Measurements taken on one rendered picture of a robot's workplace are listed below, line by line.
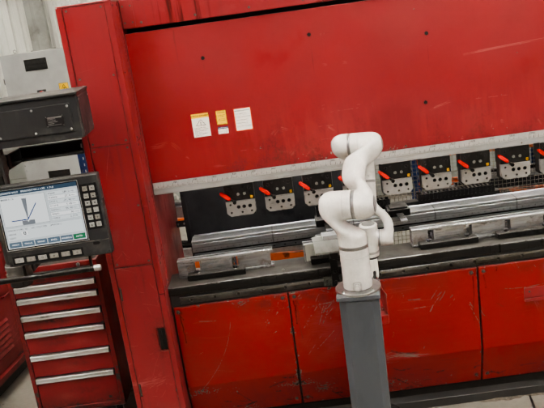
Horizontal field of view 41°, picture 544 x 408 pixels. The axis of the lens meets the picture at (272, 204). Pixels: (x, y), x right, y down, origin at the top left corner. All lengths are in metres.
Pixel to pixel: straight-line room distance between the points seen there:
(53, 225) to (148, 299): 0.69
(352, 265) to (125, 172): 1.19
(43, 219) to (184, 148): 0.82
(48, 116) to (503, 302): 2.40
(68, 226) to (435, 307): 1.87
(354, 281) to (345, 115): 0.98
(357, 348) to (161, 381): 1.19
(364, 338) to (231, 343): 0.99
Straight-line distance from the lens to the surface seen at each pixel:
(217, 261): 3.82
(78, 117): 3.18
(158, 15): 3.60
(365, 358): 3.14
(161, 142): 3.68
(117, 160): 3.51
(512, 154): 3.87
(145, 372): 3.86
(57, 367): 4.37
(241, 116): 3.63
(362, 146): 3.16
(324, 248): 3.62
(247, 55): 3.60
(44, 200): 3.25
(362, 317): 3.05
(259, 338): 3.85
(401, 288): 3.82
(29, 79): 8.29
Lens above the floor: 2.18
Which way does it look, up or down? 15 degrees down
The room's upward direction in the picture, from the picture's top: 8 degrees counter-clockwise
